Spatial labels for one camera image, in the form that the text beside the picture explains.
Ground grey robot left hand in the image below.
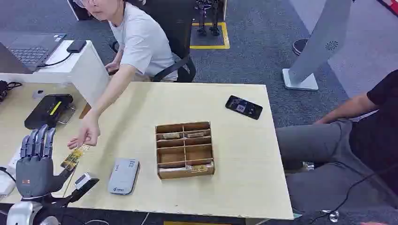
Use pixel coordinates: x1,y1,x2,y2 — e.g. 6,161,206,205
15,124,75,200

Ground yellow printed card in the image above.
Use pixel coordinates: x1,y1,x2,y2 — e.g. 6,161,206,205
60,144,91,172

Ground white power strip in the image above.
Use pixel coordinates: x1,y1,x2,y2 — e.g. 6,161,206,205
0,146,23,197

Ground black device with yellow stripe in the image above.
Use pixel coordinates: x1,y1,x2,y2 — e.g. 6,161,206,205
24,93,77,130

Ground brown wooden block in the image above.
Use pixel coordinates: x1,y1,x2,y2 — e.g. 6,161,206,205
78,103,92,120

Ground grey card reader device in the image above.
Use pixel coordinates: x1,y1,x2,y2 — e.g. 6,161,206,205
107,157,141,196

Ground white desk riser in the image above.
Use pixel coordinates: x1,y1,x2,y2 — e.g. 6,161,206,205
0,40,110,107

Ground grey laptop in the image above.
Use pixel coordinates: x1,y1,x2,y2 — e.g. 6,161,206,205
0,31,67,75

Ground black power adapter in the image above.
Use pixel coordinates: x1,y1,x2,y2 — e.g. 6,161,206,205
66,39,88,54

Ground wooden card box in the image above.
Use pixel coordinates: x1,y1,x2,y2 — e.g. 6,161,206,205
154,121,216,180

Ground cards in box end slot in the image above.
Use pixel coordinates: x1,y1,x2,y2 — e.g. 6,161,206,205
158,165,214,174

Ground black cabinet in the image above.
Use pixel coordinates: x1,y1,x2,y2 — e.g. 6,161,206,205
67,0,94,21

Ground person in white shirt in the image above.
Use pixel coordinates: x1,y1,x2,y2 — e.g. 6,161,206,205
67,0,179,150

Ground black office chair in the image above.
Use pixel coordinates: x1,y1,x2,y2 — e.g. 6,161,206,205
110,0,197,83

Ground black smartphone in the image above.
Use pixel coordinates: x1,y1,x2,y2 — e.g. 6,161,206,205
225,95,264,120

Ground black robot legs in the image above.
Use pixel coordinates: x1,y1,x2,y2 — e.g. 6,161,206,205
194,0,222,37

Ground yellow floor tape square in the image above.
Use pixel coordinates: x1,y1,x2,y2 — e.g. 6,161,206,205
190,22,231,50

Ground round black floor base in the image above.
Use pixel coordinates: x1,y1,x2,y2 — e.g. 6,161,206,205
292,38,310,56

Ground shiny metal floor fitting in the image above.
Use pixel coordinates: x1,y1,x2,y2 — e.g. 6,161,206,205
321,210,340,223

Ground person in black shirt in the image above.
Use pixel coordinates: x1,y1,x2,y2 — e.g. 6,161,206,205
275,69,398,218

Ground white kiosk stand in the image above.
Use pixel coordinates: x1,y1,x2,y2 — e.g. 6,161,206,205
282,0,354,91

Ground red object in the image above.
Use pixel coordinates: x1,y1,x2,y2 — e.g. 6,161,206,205
377,0,398,15

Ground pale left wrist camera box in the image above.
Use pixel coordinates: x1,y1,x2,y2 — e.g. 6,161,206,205
63,172,100,204

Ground black cable bundle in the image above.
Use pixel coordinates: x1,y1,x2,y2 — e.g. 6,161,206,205
0,80,23,103

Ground black adapter cable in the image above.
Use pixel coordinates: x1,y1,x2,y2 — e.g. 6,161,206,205
37,52,73,68

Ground black floor cable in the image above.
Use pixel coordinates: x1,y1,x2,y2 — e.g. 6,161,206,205
307,165,398,225

